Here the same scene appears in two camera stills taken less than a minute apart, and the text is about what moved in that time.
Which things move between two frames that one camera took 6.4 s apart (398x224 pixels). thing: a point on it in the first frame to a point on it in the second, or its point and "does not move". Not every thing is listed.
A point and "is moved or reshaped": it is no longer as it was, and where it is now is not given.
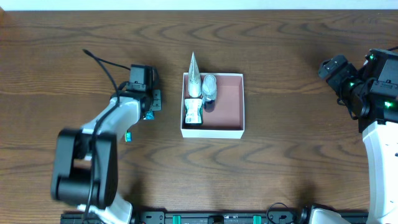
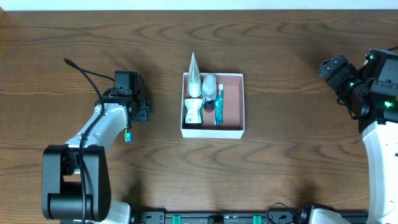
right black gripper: (330, 66) does not move
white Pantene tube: (195, 79) does not move
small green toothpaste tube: (149, 116) is moved or reshaped
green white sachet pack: (193, 116) does not move
